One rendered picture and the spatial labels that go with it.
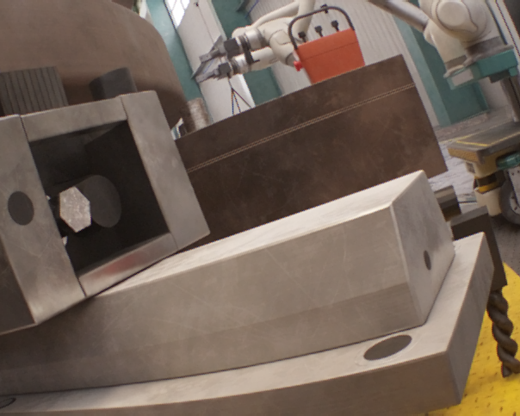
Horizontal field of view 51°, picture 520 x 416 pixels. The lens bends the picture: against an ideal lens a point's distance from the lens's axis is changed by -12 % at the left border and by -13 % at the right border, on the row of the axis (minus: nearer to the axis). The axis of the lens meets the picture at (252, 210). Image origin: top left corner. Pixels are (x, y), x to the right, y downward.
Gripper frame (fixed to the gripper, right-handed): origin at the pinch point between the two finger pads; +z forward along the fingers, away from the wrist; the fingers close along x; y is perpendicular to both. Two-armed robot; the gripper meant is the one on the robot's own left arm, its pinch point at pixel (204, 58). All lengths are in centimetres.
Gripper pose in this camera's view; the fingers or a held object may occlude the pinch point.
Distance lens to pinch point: 232.9
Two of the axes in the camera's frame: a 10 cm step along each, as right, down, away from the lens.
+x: 0.5, 0.5, -10.0
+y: -3.7, -9.3, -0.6
